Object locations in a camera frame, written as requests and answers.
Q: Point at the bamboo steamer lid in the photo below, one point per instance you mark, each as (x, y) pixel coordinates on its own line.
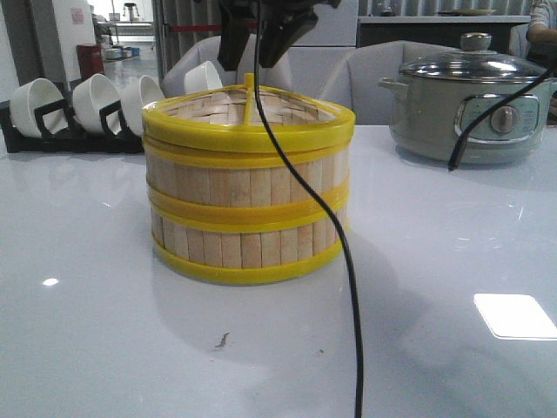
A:
(227, 120)

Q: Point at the grey chair left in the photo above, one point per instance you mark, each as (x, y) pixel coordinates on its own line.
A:
(279, 76)

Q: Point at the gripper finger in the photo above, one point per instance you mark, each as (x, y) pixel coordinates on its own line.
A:
(236, 21)
(279, 31)

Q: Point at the white cabinet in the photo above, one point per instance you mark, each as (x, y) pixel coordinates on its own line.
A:
(313, 56)

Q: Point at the grey chair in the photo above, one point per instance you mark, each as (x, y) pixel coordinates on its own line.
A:
(354, 80)
(279, 76)

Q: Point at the grey chair right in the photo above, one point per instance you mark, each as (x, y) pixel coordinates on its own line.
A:
(354, 80)

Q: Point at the white bowl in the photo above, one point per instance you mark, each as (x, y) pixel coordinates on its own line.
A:
(134, 97)
(203, 77)
(26, 99)
(89, 98)

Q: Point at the seated person background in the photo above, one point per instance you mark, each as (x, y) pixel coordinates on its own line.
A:
(541, 32)

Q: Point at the bamboo steamer tray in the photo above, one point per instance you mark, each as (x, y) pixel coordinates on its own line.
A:
(249, 254)
(226, 192)

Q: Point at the black dish rack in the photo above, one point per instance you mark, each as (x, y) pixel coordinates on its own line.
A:
(116, 136)

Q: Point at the white bowl far left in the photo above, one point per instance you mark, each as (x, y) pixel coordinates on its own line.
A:
(26, 99)

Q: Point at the grey electric cooking pot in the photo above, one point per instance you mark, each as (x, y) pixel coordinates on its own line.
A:
(429, 115)

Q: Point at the red bin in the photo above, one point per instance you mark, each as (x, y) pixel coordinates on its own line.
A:
(90, 60)

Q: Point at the glass pot lid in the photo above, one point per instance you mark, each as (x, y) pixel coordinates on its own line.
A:
(473, 62)

